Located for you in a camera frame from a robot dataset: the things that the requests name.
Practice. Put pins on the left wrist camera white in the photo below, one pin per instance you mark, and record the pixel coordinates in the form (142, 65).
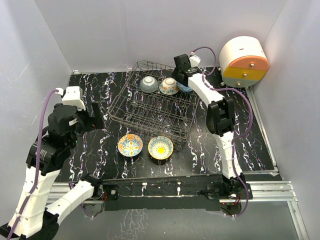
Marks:
(73, 97)

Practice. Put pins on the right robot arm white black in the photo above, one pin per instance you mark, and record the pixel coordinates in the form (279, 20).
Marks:
(220, 121)

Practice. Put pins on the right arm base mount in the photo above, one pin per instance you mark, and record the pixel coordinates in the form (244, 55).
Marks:
(221, 191)

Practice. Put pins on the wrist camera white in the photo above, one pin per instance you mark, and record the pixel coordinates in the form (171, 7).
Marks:
(73, 97)
(194, 61)

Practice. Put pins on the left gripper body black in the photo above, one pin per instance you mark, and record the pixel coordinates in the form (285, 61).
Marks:
(85, 120)

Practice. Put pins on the blue white pattern bowl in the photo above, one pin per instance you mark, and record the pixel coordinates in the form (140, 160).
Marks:
(183, 88)

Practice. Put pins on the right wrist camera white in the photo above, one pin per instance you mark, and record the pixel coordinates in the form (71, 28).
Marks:
(194, 61)

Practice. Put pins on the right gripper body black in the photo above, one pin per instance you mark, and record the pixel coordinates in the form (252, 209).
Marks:
(175, 76)

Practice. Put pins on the grey wire dish rack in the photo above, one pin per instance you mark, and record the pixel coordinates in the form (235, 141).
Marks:
(154, 114)

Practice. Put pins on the orange flower green leaf bowl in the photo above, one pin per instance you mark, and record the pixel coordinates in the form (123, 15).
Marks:
(168, 86)

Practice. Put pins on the round three-colour drawer unit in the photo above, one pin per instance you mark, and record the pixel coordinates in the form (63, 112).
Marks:
(243, 62)

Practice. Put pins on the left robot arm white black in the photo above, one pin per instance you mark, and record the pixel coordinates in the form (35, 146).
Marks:
(34, 219)

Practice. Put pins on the orange blue floral bowl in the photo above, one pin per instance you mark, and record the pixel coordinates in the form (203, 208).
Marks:
(130, 145)

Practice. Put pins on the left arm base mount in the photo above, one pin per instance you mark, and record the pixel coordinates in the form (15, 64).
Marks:
(110, 192)

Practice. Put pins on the aluminium frame rail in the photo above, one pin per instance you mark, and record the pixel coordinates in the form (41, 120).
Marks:
(147, 183)

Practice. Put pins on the yellow sun pattern bowl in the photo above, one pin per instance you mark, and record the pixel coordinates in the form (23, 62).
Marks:
(160, 147)

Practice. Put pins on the grey speckled bowl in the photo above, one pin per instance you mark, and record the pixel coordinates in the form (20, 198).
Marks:
(148, 84)

